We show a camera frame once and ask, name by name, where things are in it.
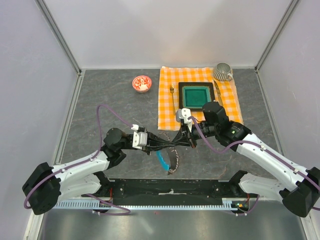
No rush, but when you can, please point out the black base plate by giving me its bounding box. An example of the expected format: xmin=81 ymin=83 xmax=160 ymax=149
xmin=95 ymin=178 xmax=256 ymax=206

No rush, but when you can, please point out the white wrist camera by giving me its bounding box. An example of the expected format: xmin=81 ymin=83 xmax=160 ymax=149
xmin=131 ymin=124 xmax=148 ymax=150
xmin=175 ymin=108 xmax=192 ymax=125

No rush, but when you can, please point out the striped ceramic mug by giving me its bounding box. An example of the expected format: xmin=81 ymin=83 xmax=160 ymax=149
xmin=213 ymin=62 xmax=234 ymax=82

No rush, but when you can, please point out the black teal square plate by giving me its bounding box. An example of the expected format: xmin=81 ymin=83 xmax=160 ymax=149
xmin=178 ymin=82 xmax=215 ymax=112

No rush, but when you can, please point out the red patterned bowl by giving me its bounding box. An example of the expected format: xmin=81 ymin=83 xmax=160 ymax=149
xmin=132 ymin=75 xmax=152 ymax=93

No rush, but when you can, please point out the gold knife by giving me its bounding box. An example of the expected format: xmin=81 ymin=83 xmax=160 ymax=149
xmin=214 ymin=81 xmax=223 ymax=106

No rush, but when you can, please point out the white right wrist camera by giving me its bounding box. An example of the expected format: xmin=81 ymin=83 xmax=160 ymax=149
xmin=175 ymin=108 xmax=192 ymax=125

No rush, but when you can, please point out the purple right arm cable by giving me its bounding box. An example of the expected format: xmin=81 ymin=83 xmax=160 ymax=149
xmin=187 ymin=116 xmax=320 ymax=217

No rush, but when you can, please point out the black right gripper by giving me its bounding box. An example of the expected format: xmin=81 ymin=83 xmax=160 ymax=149
xmin=172 ymin=121 xmax=218 ymax=148

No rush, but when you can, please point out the aluminium frame rail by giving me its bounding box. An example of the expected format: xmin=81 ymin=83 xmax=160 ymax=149
xmin=35 ymin=0 xmax=82 ymax=75

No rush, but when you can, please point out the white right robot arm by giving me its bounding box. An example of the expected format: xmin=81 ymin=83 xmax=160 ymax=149
xmin=175 ymin=101 xmax=320 ymax=218

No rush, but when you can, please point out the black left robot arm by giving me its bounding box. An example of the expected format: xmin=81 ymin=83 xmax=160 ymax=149
xmin=22 ymin=125 xmax=173 ymax=215

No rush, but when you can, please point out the slotted cable duct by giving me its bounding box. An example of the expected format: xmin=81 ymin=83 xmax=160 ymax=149
xmin=53 ymin=198 xmax=243 ymax=211

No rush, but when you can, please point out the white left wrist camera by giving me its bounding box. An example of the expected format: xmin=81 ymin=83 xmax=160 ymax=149
xmin=131 ymin=124 xmax=148 ymax=150

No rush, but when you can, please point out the orange checkered cloth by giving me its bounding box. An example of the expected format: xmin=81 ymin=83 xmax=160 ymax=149
xmin=157 ymin=66 xmax=244 ymax=131

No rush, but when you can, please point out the gold fork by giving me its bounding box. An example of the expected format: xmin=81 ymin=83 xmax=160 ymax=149
xmin=169 ymin=83 xmax=176 ymax=116

